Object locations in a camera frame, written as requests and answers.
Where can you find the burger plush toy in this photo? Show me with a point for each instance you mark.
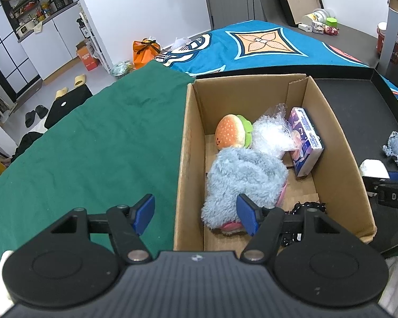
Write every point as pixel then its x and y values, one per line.
pixel 230 132

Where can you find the yellow slipper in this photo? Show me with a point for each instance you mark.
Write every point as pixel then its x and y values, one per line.
pixel 61 93
pixel 80 80

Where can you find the green cloth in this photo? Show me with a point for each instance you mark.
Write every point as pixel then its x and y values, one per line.
pixel 86 145

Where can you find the grey post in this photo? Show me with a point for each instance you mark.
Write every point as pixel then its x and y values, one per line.
pixel 389 36

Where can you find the orange paper bag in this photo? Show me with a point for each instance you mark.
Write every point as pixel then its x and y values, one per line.
pixel 146 54

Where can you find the white plastic jar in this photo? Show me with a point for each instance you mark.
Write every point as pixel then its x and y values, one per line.
pixel 316 16

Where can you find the black slipper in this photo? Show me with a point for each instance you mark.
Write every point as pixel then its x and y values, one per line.
pixel 30 119
pixel 42 111

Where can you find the white charger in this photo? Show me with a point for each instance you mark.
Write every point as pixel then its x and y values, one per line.
pixel 304 27

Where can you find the small white gadget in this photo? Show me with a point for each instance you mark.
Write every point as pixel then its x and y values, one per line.
pixel 318 26

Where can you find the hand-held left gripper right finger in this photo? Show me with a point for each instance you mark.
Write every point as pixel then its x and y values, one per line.
pixel 247 217

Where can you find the purple printed box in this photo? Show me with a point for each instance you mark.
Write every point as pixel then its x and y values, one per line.
pixel 305 139

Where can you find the white cabinet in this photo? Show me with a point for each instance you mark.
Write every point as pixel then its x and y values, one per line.
pixel 53 49

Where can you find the red bucket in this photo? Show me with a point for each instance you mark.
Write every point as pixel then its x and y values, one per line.
pixel 381 38

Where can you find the black stool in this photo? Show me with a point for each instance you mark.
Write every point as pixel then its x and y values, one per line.
pixel 66 106

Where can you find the cluttered kitchen shelf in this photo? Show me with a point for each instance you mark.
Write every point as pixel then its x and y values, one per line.
pixel 36 6

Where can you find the orange cardboard box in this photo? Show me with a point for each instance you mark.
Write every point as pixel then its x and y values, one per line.
pixel 88 58

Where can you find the fluffy grey-blue plush toy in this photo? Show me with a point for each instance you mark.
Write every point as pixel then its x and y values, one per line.
pixel 242 175

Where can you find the small red toy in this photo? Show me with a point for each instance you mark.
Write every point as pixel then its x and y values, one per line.
pixel 332 30

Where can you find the grey door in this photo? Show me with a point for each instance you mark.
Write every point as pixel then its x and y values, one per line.
pixel 232 0

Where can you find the pile of black clothes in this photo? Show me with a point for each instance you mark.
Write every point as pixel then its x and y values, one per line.
pixel 26 145

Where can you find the black tray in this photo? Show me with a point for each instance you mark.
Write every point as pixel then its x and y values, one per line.
pixel 358 116

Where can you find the clear bubble wrap bag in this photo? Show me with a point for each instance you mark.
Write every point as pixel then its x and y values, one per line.
pixel 272 135

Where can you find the small white soft block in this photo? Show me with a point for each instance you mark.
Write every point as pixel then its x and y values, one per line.
pixel 373 169

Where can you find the blue printed blanket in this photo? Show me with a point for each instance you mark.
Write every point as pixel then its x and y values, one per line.
pixel 285 56

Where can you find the white plastic bag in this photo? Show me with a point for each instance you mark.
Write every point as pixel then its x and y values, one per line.
pixel 180 43

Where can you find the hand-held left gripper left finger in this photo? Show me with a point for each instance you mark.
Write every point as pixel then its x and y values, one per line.
pixel 142 213

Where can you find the greenish plastic bag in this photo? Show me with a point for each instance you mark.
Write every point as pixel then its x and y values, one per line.
pixel 122 68

